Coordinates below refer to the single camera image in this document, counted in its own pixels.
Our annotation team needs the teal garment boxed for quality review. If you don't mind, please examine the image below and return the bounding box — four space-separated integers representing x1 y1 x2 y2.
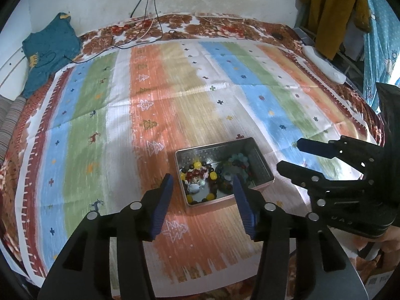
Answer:
22 12 82 99

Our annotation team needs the dark multicoloured bead bracelet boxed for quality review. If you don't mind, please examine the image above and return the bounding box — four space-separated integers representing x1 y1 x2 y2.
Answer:
218 162 254 193

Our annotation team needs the metal tray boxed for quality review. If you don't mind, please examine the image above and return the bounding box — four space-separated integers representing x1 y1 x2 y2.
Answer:
175 137 276 208

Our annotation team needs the person's right forearm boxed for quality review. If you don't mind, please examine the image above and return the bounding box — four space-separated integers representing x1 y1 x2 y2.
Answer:
379 225 400 252

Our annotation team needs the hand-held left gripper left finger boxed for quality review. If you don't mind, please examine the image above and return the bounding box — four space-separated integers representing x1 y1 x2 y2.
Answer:
37 173 174 300

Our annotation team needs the mustard jacket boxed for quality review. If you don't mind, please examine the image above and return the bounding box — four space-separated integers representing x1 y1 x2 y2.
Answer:
298 0 372 60

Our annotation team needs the striped printed cloth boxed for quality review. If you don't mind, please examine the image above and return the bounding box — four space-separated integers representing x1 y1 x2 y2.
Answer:
17 36 380 291

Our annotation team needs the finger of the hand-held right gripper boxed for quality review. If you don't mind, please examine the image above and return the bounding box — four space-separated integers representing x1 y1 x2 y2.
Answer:
296 136 387 179
276 160 374 208

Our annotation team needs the blue patterned curtain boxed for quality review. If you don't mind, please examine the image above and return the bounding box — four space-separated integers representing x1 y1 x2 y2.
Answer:
362 0 400 113

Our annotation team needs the yellow and black bead bracelet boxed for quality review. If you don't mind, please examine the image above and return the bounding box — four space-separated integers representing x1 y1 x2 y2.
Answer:
180 161 219 206

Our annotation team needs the striped pillow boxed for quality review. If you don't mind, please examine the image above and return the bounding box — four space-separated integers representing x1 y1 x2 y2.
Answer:
0 95 27 163

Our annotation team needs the grey plastic box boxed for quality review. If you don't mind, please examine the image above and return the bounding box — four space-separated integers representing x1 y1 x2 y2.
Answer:
294 26 316 46

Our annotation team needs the white pearl bracelet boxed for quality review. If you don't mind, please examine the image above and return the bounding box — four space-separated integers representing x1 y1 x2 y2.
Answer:
187 175 208 195

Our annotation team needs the brown floral bedsheet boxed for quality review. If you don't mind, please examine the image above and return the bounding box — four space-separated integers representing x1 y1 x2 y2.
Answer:
0 12 386 300

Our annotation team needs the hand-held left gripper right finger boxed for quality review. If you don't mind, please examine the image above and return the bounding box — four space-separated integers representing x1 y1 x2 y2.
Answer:
232 173 369 300

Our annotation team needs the light blue bead bracelet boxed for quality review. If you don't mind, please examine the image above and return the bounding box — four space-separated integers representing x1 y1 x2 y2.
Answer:
223 153 251 182

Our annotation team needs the white cable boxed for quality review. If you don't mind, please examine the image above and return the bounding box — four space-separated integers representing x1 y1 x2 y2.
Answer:
134 19 157 43

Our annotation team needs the white power strip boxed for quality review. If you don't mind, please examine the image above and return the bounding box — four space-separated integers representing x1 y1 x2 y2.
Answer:
302 45 347 85

